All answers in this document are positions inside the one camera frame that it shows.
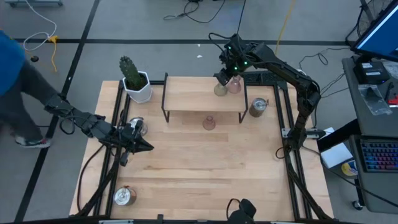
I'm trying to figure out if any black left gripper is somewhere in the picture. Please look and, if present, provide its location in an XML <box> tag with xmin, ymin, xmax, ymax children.
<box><xmin>116</xmin><ymin>121</ymin><xmax>155</xmax><ymax>167</ymax></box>

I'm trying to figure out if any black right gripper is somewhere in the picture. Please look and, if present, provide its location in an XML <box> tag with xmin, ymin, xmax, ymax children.
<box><xmin>213</xmin><ymin>43</ymin><xmax>251</xmax><ymax>86</ymax></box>

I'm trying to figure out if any green ribbed glass candlestick holder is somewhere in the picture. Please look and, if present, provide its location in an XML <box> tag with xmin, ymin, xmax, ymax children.
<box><xmin>213</xmin><ymin>82</ymin><xmax>228</xmax><ymax>97</ymax></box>

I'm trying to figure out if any pink ribbed glass candlestick holder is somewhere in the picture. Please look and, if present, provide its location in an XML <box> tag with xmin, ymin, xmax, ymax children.
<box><xmin>226</xmin><ymin>75</ymin><xmax>243</xmax><ymax>95</ymax></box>
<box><xmin>202</xmin><ymin>116</ymin><xmax>216</xmax><ymax>131</ymax></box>

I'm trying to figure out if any printed tin can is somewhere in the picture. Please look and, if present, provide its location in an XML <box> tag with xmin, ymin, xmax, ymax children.
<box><xmin>129</xmin><ymin>116</ymin><xmax>147</xmax><ymax>137</ymax></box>

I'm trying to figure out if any orange labelled tin can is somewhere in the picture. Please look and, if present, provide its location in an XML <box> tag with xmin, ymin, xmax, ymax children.
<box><xmin>113</xmin><ymin>185</ymin><xmax>137</xmax><ymax>207</ymax></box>

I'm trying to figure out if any white plant pot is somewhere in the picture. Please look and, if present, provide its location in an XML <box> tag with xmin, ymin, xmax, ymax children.
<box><xmin>122</xmin><ymin>70</ymin><xmax>153</xmax><ymax>104</ymax></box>

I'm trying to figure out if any tall green cactus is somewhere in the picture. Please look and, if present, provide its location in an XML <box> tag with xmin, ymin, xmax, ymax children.
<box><xmin>119</xmin><ymin>55</ymin><xmax>142</xmax><ymax>90</ymax></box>

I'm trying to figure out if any white box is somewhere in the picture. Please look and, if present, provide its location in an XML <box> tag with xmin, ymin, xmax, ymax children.
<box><xmin>319</xmin><ymin>126</ymin><xmax>354</xmax><ymax>169</ymax></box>

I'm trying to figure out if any black box device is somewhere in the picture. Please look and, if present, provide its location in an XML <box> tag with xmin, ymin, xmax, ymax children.
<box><xmin>353</xmin><ymin>60</ymin><xmax>390</xmax><ymax>85</ymax></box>

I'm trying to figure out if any grey desk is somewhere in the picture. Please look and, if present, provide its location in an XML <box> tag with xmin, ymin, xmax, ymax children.
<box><xmin>341</xmin><ymin>55</ymin><xmax>398</xmax><ymax>215</ymax></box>

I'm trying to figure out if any person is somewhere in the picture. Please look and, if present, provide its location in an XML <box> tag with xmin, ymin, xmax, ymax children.
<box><xmin>0</xmin><ymin>29</ymin><xmax>62</xmax><ymax>149</ymax></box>

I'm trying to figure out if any clear plastic bag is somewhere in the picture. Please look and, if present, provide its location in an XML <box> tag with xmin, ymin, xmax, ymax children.
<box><xmin>357</xmin><ymin>83</ymin><xmax>393</xmax><ymax>116</ymax></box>

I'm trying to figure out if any black floor fan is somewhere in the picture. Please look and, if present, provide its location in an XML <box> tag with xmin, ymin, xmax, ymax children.
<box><xmin>345</xmin><ymin>0</ymin><xmax>396</xmax><ymax>47</ymax></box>

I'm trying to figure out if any black computer monitor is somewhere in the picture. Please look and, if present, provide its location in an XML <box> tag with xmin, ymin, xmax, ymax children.
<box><xmin>351</xmin><ymin>0</ymin><xmax>398</xmax><ymax>63</ymax></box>

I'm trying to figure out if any backlit black keyboard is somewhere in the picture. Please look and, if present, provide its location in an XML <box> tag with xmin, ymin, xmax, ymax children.
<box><xmin>359</xmin><ymin>139</ymin><xmax>398</xmax><ymax>174</ymax></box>

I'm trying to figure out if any grey cart base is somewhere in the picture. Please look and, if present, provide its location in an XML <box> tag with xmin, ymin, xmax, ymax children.
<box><xmin>4</xmin><ymin>0</ymin><xmax>63</xmax><ymax>7</ymax></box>

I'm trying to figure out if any wooden shelf black metal frame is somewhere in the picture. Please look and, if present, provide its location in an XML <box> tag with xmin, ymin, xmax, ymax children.
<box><xmin>160</xmin><ymin>72</ymin><xmax>249</xmax><ymax>124</ymax></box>

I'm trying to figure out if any black table frame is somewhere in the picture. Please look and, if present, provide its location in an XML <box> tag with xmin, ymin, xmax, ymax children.
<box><xmin>70</xmin><ymin>70</ymin><xmax>335</xmax><ymax>224</ymax></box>

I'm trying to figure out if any yellow hanging cable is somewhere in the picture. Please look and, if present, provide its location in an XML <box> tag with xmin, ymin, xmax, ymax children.
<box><xmin>275</xmin><ymin>0</ymin><xmax>296</xmax><ymax>55</ymax></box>

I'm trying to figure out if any black table-level camera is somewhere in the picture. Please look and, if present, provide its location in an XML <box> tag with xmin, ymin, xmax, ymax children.
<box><xmin>228</xmin><ymin>198</ymin><xmax>257</xmax><ymax>224</ymax></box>

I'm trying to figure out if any white floor cable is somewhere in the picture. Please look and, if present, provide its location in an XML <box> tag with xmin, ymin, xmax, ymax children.
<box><xmin>22</xmin><ymin>0</ymin><xmax>58</xmax><ymax>52</ymax></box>

